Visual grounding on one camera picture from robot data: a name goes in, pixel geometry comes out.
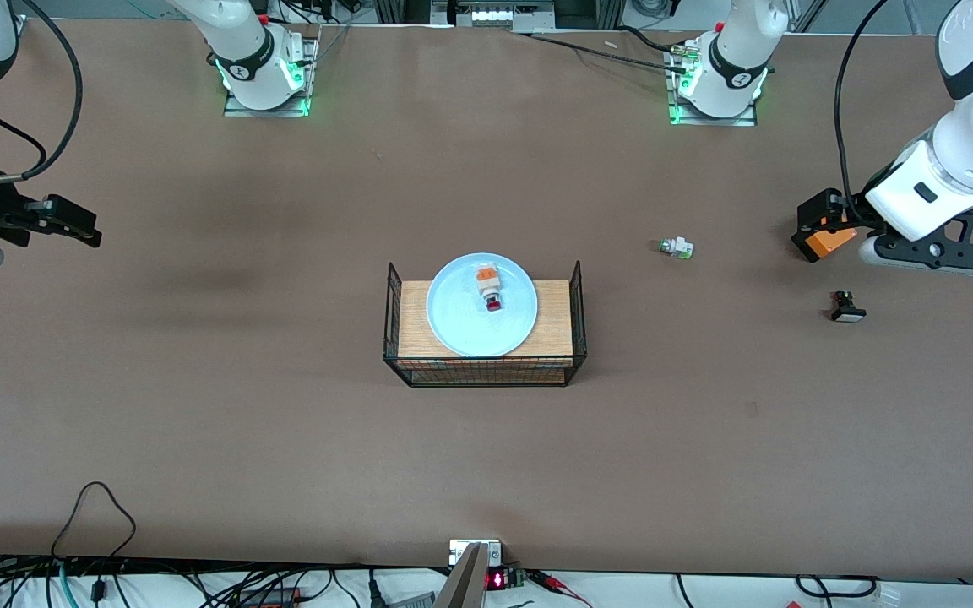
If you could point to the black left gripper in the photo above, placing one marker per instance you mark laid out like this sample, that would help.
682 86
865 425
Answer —
843 208

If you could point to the red push button switch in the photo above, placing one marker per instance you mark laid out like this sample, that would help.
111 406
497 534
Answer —
489 285

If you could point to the light blue round plate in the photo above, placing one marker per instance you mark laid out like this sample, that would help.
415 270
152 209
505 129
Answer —
461 325

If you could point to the orange button box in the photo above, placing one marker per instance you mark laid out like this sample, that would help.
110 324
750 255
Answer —
828 243

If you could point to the black white push button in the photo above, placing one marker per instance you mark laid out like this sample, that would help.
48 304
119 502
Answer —
846 311

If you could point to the white marker plate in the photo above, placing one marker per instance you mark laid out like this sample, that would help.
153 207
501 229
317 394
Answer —
455 550

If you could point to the green and white small connector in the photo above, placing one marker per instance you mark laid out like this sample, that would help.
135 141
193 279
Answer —
677 247

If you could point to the wooden rack board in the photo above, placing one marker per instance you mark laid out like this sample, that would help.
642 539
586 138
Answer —
412 325

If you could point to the black power adapter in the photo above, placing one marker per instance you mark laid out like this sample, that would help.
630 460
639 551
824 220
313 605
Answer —
271 596

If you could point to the red clip lead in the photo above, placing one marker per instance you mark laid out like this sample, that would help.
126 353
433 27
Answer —
558 584

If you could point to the small red display module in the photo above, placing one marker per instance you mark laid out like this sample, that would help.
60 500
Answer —
499 579

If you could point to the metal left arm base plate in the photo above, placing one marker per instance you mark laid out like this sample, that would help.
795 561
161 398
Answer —
740 120

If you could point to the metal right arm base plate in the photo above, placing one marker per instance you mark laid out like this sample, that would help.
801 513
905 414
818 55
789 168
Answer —
237 108

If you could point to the aluminium frame with light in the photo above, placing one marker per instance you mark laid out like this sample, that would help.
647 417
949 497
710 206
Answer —
495 15

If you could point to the grey metal camera bracket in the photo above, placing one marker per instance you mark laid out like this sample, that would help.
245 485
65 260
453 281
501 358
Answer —
463 583

